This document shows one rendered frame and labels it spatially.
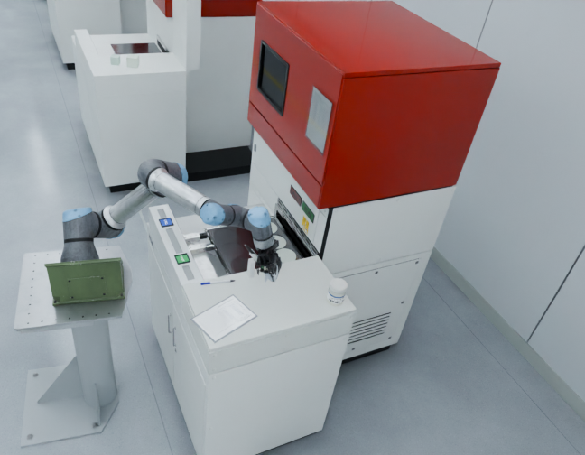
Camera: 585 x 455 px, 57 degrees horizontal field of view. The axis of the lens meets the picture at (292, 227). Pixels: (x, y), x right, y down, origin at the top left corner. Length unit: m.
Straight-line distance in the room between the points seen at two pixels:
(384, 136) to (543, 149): 1.35
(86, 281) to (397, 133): 1.38
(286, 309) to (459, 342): 1.72
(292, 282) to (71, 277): 0.88
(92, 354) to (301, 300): 1.04
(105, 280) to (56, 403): 0.97
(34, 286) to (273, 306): 1.01
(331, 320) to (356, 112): 0.81
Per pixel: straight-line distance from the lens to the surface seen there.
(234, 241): 2.52
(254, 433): 2.61
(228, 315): 2.09
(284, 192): 2.63
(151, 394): 3.06
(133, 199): 2.31
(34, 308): 2.40
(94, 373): 2.81
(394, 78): 2.08
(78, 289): 2.33
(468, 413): 3.32
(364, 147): 2.16
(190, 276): 2.26
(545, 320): 3.56
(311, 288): 2.25
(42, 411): 3.08
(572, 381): 3.59
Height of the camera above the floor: 2.51
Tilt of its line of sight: 38 degrees down
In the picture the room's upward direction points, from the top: 9 degrees clockwise
